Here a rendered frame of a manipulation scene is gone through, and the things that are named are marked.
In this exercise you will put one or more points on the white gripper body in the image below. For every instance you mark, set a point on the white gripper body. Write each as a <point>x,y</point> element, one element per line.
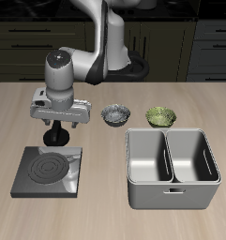
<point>77,113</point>

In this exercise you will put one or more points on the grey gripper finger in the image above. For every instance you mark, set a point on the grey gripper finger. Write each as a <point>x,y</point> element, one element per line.
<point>75,125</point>
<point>47,122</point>

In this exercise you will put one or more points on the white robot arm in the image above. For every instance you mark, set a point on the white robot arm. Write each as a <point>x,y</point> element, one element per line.
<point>86,59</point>

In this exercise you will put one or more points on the dark grey flat stove plate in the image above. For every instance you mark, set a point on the dark grey flat stove plate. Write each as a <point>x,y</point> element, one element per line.
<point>45,173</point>

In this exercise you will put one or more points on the grey fluted dish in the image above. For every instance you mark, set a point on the grey fluted dish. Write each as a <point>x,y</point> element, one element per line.
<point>115,114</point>

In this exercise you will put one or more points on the dark kitchen cupboards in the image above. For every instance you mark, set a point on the dark kitchen cupboards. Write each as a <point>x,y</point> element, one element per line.
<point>30,47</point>

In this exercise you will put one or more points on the green fluted dish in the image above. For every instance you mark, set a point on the green fluted dish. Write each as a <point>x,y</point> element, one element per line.
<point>160,116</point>

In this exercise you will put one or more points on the white two-bin basket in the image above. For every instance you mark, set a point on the white two-bin basket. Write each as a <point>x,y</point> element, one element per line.
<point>172,170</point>

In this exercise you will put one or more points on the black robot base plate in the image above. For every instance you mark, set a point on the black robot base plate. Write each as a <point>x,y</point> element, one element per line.
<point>137,69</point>

